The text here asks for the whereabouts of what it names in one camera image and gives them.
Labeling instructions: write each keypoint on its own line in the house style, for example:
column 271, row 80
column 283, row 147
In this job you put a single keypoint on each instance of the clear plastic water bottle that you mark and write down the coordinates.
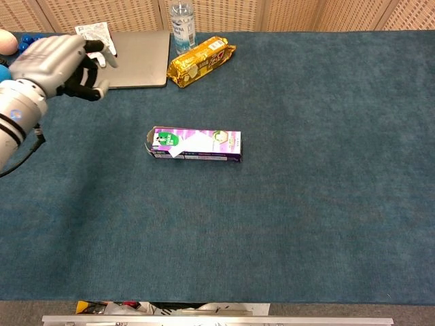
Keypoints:
column 183, row 30

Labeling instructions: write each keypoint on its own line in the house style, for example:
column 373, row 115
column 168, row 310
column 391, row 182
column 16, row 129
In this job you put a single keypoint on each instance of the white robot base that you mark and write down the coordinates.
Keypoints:
column 217, row 308

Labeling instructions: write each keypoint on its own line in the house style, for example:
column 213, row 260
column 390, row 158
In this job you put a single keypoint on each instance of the blue building block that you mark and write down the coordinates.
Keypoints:
column 25, row 44

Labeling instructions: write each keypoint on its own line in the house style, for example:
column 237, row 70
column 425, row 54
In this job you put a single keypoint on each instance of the woven wicker folding screen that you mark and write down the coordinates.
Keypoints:
column 289, row 15

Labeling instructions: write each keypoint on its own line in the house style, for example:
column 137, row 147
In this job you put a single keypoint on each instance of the gold biscuit packet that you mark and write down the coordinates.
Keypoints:
column 200, row 61

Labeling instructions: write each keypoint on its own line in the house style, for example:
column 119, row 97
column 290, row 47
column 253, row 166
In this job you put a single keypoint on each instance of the silver closed laptop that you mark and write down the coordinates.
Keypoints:
column 142, row 61

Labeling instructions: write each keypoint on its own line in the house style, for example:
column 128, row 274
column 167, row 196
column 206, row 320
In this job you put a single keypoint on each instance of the purple and white carton box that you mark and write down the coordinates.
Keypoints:
column 227, row 149

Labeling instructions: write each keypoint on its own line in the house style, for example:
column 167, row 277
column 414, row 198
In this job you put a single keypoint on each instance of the aluminium profile rail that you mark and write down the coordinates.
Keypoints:
column 217, row 321

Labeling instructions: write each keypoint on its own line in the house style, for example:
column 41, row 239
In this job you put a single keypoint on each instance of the blue felt table cover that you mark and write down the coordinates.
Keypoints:
column 306, row 186

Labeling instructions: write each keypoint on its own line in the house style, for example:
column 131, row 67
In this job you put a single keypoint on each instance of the pink ball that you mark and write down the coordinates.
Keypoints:
column 7, row 42

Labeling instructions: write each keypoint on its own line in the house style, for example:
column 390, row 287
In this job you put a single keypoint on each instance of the blue ball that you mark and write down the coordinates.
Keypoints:
column 4, row 73

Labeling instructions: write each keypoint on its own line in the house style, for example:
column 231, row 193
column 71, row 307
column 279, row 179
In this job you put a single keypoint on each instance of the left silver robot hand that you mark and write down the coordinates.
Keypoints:
column 51, row 64

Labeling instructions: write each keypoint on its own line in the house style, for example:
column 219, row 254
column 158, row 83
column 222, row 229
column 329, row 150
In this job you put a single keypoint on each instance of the yellow bracket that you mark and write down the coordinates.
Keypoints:
column 81, row 307

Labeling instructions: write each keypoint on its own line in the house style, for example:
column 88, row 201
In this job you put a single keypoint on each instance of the white spout pouch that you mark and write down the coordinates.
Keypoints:
column 98, row 30

